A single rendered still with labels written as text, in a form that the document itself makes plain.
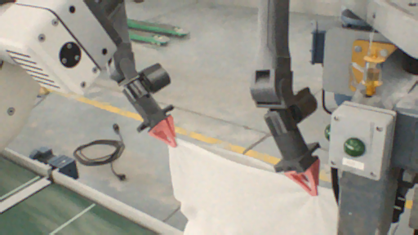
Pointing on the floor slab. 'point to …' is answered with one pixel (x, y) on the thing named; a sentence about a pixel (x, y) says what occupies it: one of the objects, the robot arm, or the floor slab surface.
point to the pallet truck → (153, 30)
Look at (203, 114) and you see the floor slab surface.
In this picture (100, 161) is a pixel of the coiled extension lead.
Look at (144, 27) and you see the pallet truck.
